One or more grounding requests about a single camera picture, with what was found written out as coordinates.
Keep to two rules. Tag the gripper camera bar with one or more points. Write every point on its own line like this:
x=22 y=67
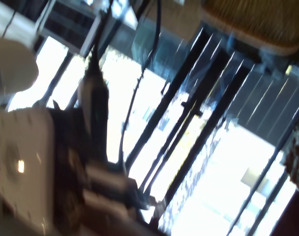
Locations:
x=96 y=110

